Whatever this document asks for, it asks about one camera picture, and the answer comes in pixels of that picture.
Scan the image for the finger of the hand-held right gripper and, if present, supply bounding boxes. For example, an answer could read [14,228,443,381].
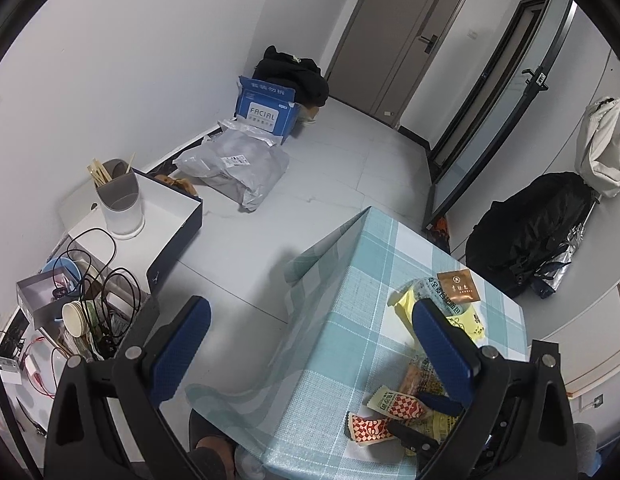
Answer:
[419,392,465,417]
[387,420,440,457]

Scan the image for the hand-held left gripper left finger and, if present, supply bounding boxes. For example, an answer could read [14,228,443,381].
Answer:
[42,296,212,480]

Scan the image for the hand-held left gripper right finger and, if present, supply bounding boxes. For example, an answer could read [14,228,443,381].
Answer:
[412,299,577,480]

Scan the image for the yellow clear bread wrapper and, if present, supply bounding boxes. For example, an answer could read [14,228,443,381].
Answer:
[387,276,487,346]

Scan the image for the brown sachet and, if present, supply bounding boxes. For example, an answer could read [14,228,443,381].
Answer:
[436,268,480,303]

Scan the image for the white bin with grey rim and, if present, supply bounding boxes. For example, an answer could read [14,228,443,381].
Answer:
[95,158,145,238]

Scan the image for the yellow transparent wrapper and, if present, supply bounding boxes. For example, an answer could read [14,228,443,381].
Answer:
[420,360,466,443]

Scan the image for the red checkered snack packet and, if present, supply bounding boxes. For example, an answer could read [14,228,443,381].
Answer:
[345,411,398,446]
[366,385,433,423]

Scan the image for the orange snack wrapper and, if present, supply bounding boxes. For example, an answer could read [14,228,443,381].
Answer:
[397,357,431,396]

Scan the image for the table with checked tablecloth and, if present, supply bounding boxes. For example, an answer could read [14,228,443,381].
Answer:
[185,206,528,480]

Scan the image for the person's leg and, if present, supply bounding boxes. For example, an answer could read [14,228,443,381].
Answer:
[189,407,238,480]

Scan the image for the orange and black object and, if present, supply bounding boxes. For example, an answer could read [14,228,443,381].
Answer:
[427,215,451,246]

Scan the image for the white box with navy sides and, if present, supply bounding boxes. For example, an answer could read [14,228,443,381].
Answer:
[57,167,205,296]

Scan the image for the blue bowl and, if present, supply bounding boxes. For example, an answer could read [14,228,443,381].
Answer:
[41,257,83,296]

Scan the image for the small grey open box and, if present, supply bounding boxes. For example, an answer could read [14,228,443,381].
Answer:
[16,272,83,331]

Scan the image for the black backpack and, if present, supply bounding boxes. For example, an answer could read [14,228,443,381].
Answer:
[465,171,598,298]

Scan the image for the silver foil bag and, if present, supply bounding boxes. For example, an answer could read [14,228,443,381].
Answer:
[532,220,591,296]

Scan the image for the black and white power strip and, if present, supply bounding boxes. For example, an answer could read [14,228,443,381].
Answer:
[0,310,31,373]

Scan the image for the large grey mailing bag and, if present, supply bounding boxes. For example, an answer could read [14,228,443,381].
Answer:
[172,132,290,212]

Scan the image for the wooden chopsticks bundle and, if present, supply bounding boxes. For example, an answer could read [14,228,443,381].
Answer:
[87,158,114,187]

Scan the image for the small white mailing bag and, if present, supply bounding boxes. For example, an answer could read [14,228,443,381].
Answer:
[217,116,281,147]

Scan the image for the blue cardboard box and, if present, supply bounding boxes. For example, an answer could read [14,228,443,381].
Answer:
[234,76,302,143]

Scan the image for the black clothes pile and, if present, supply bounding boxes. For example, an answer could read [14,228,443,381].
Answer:
[251,45,331,110]

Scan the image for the grey-brown door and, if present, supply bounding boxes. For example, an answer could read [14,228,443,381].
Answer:
[324,0,478,128]

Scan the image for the black cables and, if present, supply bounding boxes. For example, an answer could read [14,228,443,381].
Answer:
[52,228,146,361]

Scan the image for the red cable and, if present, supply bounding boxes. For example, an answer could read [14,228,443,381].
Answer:
[20,337,66,401]

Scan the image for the glass door with black frame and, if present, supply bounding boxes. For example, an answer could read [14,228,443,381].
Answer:
[429,0,578,221]

